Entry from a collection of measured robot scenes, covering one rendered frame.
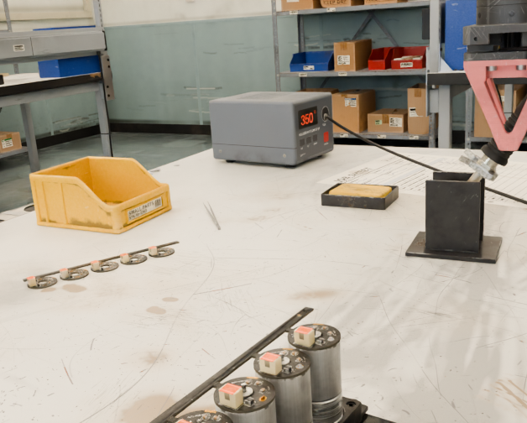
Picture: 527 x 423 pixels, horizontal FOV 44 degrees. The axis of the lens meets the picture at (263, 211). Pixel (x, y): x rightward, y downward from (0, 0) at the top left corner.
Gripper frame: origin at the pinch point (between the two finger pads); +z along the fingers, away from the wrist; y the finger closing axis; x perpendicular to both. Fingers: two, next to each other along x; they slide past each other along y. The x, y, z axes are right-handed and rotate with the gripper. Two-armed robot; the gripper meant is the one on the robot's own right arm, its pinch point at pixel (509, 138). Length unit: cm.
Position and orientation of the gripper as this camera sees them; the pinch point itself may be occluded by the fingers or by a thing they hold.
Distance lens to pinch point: 57.9
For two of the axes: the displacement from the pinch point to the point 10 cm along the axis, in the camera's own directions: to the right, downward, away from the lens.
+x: 9.1, 0.6, -4.1
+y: -4.1, 2.8, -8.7
